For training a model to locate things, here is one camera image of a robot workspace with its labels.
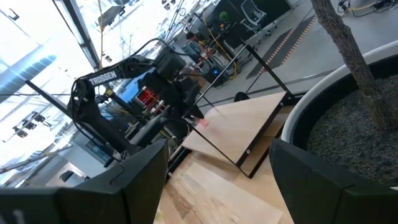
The black computer with blue light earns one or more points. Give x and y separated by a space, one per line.
215 73

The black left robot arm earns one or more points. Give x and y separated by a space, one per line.
104 77

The black ceiling spotlight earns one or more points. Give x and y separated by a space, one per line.
29 125
20 133
38 117

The black partition panel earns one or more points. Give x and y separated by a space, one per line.
270 7

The person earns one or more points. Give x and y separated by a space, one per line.
193 36

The small green desk plant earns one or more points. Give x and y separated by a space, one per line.
223 16

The red crate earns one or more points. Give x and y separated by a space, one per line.
149 98

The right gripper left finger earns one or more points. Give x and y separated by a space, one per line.
130 193

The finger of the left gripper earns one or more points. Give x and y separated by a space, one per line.
194 111

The green potted tree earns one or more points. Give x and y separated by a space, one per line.
351 56

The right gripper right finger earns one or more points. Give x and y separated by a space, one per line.
311 193

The hazard-striped floor mat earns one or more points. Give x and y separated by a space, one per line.
286 46

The grey office chair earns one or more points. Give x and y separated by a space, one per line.
253 14

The wooden shelf with black frame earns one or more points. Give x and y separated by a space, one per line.
242 124

